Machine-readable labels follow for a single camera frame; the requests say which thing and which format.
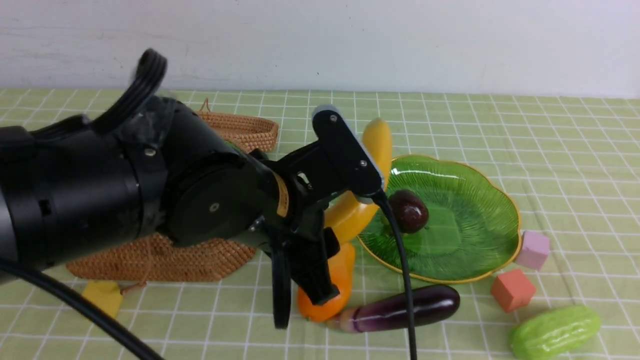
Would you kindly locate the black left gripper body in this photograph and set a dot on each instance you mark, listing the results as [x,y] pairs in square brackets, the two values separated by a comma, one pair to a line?
[294,203]

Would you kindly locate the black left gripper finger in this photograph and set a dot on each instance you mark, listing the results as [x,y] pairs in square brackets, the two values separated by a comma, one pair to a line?
[309,266]
[281,289]

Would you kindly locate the orange toy mango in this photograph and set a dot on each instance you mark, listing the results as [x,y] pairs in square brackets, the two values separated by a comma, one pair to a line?
[341,269]

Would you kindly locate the yellow toy banana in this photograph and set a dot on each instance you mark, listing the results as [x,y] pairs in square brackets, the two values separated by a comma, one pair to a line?
[347,217]

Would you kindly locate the dark purple toy mangosteen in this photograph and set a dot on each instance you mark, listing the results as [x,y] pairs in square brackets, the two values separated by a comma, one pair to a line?
[409,211]

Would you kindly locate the purple toy eggplant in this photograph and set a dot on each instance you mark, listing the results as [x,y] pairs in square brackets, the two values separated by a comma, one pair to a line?
[431,304]

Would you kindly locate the green toy bitter gourd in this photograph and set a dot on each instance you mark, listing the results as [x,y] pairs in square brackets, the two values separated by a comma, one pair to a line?
[554,332]

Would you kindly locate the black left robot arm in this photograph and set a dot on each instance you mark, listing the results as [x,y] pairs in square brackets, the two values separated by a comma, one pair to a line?
[149,164]

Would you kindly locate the woven wicker basket lid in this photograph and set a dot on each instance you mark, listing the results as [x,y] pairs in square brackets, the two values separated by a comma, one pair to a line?
[246,132]

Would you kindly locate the woven wicker basket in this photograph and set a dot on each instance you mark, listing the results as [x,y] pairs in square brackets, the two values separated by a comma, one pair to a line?
[153,258]

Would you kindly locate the green glass leaf plate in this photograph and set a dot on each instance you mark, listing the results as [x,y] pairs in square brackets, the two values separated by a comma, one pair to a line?
[473,230]

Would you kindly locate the yellow foam cube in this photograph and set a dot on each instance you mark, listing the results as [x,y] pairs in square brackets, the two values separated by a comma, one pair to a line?
[106,295]

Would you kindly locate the red foam cube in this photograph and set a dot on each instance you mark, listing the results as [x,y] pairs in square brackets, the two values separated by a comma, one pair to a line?
[512,290]

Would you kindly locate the pink foam cube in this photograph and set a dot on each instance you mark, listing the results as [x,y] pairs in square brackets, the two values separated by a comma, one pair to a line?
[534,251]

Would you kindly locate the green checkered tablecloth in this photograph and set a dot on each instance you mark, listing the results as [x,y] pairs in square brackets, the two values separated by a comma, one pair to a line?
[570,164]

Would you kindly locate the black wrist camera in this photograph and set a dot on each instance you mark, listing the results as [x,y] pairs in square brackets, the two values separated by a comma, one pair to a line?
[353,165]

